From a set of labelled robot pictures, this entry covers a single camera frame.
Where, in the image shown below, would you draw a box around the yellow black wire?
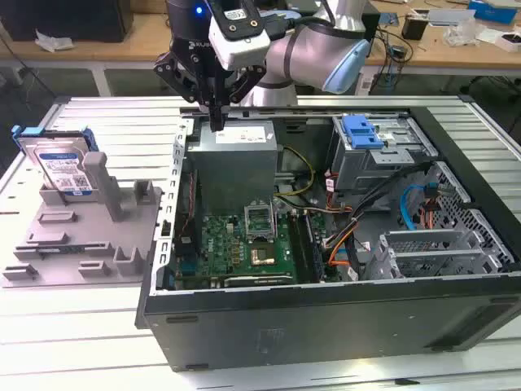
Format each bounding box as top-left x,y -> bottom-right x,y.
273,144 -> 317,207

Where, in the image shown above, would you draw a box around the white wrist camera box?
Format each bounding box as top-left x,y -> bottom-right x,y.
208,0 -> 273,71

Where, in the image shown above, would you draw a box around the hard disk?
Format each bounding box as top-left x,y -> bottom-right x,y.
11,125 -> 99,200

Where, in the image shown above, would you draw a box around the blue cardboard box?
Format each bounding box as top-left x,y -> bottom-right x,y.
466,0 -> 519,25

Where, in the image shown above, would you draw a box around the large black box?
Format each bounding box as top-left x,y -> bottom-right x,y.
0,0 -> 135,44

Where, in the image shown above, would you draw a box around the black wire bundle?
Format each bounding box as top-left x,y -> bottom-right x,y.
344,160 -> 433,284

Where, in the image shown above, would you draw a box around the grey metal drive cage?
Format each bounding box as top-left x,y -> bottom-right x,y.
329,115 -> 440,196

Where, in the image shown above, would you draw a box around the black camera cable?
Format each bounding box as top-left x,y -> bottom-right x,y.
263,10 -> 296,41

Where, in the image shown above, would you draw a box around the clear plastic bag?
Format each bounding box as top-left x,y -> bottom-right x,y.
442,20 -> 488,46

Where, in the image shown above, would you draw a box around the black RAM slot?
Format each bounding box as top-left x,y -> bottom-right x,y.
304,211 -> 327,284
293,211 -> 313,284
299,211 -> 321,284
287,211 -> 307,284

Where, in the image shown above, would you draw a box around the black open PC case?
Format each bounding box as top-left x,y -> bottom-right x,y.
134,104 -> 521,372

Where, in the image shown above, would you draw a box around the wooden desk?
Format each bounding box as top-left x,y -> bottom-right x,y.
0,0 -> 521,70

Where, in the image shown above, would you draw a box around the orange yellow wire bundle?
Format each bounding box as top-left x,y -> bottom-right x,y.
320,219 -> 359,270

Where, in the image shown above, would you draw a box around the CPU socket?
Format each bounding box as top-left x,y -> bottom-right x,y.
248,242 -> 279,269

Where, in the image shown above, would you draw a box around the grey flat box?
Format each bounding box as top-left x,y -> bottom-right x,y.
427,7 -> 476,28

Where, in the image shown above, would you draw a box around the metal socket cover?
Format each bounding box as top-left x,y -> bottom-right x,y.
243,201 -> 278,242

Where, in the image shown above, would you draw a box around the green motherboard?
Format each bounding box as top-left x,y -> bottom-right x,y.
173,209 -> 331,291

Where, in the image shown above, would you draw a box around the grey plastic parts rack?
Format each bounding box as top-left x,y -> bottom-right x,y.
1,151 -> 164,289

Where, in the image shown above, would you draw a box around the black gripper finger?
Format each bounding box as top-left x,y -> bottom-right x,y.
153,51 -> 218,132
217,64 -> 266,132

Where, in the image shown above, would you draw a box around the blue data wire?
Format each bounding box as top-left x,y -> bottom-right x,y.
400,183 -> 444,232

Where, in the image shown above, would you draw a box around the blue plastic drive latch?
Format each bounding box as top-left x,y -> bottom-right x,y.
341,115 -> 385,150

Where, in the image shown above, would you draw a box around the black expansion card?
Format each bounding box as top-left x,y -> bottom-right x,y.
222,275 -> 295,288

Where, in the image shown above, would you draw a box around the red orange power wire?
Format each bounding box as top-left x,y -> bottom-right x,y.
418,198 -> 441,231

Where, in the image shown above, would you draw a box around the green RAM stick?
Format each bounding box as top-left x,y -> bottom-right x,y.
37,243 -> 85,255

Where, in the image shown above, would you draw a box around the black speaker box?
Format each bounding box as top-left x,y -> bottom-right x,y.
361,11 -> 382,42

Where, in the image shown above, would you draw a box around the small black cube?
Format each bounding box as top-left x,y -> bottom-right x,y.
401,13 -> 430,41

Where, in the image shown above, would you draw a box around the grey power supply unit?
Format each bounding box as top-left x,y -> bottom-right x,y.
186,120 -> 279,213

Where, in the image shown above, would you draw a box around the white box with black inlay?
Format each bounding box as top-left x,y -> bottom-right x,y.
493,31 -> 521,53

